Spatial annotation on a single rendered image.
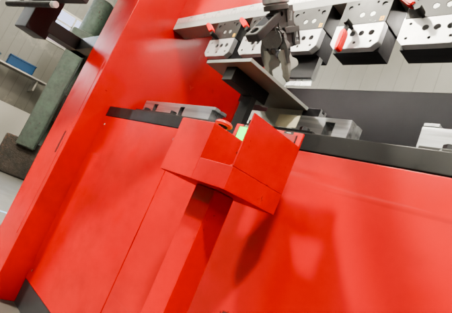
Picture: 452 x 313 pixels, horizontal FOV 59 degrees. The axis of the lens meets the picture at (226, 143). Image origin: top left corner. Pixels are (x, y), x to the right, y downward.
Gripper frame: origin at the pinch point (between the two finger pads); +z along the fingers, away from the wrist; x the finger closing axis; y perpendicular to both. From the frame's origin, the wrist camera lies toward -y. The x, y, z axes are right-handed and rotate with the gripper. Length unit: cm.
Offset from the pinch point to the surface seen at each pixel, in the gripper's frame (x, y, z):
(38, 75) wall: 853, 170, 27
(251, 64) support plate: -6.9, -16.3, -6.2
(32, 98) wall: 851, 146, 73
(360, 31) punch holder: -17.5, 16.2, -10.2
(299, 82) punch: 0.7, 10.6, 3.1
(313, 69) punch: -3.6, 12.4, -0.5
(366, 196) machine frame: -41, -22, 19
